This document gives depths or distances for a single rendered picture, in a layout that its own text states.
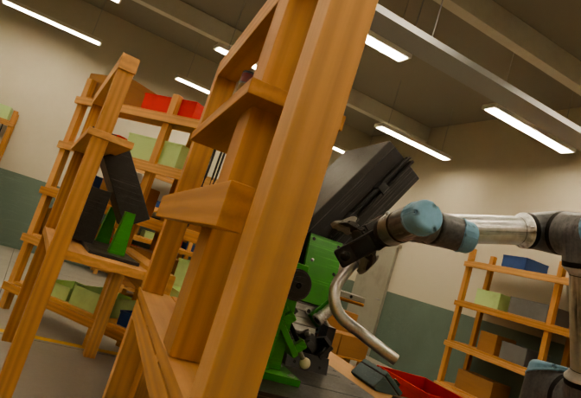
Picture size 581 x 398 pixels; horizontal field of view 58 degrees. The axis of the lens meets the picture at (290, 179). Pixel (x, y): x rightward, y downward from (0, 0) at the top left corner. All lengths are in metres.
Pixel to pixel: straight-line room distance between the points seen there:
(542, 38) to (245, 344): 6.40
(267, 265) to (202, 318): 0.42
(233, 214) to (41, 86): 9.57
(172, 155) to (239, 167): 3.45
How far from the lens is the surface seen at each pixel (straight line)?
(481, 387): 7.80
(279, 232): 0.90
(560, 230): 1.47
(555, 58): 7.15
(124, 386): 2.36
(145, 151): 4.89
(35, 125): 10.36
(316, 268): 1.61
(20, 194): 10.31
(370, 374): 1.64
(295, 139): 0.91
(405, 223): 1.14
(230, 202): 0.97
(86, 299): 4.98
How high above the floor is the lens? 1.16
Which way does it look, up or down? 9 degrees up
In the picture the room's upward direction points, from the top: 18 degrees clockwise
